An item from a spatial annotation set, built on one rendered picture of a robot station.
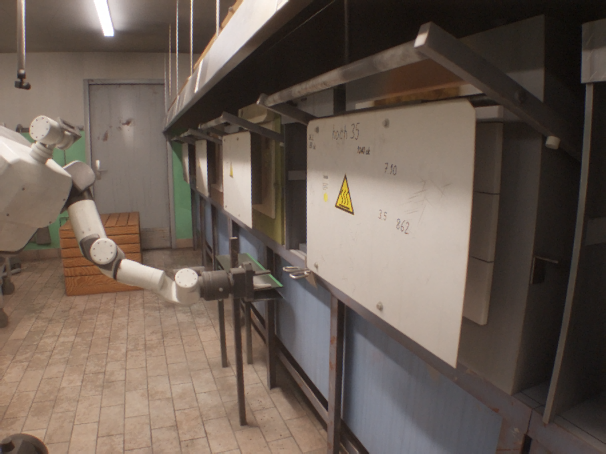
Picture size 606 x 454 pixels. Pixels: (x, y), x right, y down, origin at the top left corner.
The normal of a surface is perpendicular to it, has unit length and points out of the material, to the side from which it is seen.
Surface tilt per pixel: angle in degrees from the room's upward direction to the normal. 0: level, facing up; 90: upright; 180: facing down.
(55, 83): 90
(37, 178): 79
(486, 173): 90
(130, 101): 90
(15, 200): 122
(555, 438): 90
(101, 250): 62
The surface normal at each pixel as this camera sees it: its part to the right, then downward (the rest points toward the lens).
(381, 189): -0.93, 0.07
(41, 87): 0.37, 0.17
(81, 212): 0.17, -0.30
